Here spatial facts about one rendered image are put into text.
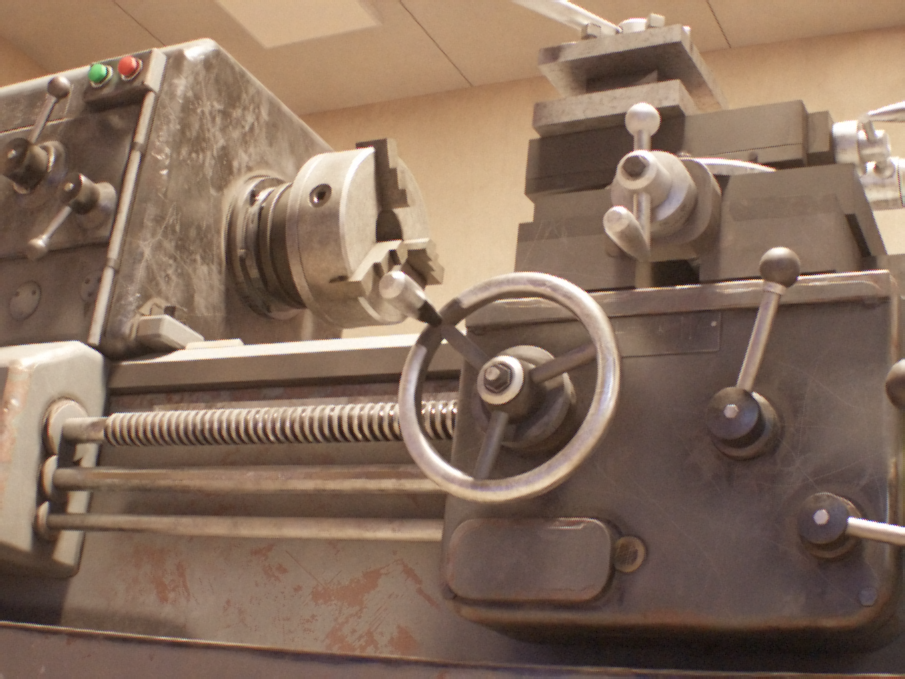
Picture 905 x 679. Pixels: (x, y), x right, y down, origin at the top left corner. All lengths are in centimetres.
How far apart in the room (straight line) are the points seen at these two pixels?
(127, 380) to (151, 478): 21
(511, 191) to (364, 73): 92
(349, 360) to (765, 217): 53
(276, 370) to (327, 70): 448
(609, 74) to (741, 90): 395
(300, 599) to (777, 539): 58
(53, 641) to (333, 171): 74
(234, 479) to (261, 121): 71
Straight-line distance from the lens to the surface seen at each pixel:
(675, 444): 109
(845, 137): 132
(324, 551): 142
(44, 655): 140
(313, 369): 147
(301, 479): 135
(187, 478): 143
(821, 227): 113
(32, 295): 179
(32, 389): 157
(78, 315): 171
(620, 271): 116
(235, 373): 153
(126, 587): 157
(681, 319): 113
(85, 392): 163
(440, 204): 564
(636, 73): 142
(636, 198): 109
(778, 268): 104
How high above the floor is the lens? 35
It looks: 20 degrees up
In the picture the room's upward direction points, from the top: 7 degrees clockwise
